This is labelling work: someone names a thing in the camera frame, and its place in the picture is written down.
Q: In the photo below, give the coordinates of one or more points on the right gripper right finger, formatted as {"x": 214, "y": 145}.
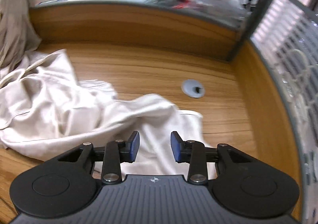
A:
{"x": 193, "y": 153}

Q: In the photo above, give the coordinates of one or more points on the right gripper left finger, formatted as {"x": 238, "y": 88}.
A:
{"x": 117, "y": 152}

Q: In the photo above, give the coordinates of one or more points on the beige garment pile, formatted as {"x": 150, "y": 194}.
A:
{"x": 17, "y": 32}

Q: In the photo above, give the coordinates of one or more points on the beige satin shirt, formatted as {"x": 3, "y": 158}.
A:
{"x": 46, "y": 110}

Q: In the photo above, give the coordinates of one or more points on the grey desk cable grommet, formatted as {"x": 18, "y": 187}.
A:
{"x": 193, "y": 88}

